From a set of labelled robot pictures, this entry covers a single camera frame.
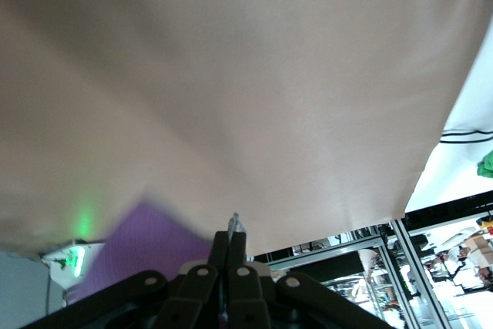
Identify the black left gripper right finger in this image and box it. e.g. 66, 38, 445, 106
226, 230, 391, 329

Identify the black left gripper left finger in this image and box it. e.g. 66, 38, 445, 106
22, 230, 231, 329

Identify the purple microfibre towel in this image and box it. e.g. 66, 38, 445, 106
63, 198, 247, 329

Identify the green cloth object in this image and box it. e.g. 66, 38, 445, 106
476, 150, 493, 180

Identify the black cables bundle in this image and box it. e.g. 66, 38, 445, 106
438, 129, 493, 145

